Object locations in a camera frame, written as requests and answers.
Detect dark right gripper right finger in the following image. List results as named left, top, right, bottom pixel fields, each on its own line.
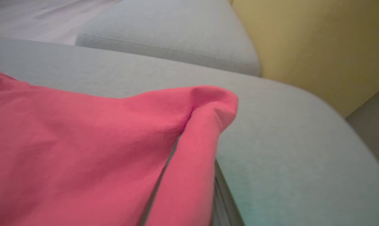
left=211, top=159, right=245, bottom=226

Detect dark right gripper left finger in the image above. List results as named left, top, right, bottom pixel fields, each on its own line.
left=139, top=135, right=181, bottom=226

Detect red shorts with white stripes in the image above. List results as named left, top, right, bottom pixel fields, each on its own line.
left=0, top=70, right=239, bottom=226

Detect large grey sofa seat cushion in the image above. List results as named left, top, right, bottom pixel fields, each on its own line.
left=0, top=35, right=379, bottom=226

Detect small grey sofa cushion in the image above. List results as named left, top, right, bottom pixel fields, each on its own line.
left=75, top=0, right=261, bottom=77

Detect yellow sofa cushion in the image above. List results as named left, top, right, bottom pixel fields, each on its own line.
left=231, top=0, right=379, bottom=119

